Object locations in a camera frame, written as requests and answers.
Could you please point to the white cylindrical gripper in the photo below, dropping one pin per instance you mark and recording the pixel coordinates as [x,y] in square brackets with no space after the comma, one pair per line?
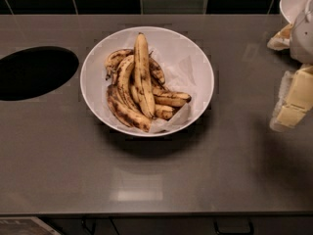
[303,41]

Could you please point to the long central spotted banana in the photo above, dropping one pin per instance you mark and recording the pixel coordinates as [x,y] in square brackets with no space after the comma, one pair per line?
[142,76]

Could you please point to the white round bowl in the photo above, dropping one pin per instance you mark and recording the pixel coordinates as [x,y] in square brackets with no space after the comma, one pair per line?
[93,80]

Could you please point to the white paper bowl liner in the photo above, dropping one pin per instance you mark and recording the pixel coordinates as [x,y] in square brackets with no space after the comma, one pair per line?
[186,69]

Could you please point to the right horizontal banana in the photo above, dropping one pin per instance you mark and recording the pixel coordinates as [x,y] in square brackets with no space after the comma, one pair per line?
[171,98]

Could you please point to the upper right dark banana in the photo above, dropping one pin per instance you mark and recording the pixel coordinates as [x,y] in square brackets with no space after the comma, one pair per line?
[156,71]

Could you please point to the dark banana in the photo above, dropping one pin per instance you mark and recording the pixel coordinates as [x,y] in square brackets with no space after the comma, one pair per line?
[123,113]
[156,71]

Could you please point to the lower right short banana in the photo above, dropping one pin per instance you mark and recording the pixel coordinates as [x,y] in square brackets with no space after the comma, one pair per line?
[164,112]

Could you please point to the curved middle left banana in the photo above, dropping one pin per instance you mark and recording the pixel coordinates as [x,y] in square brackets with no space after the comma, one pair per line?
[124,72]

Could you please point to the bottom left dark banana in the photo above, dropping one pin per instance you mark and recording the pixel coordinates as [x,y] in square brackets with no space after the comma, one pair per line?
[123,113]

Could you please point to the upper left spotted banana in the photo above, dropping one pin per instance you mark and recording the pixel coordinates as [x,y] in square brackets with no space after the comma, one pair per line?
[113,59]

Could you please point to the black round counter hole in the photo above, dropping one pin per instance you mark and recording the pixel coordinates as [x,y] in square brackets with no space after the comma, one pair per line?
[35,71]

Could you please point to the right black drawer handle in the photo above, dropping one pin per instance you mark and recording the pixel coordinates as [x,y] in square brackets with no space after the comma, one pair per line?
[233,228]

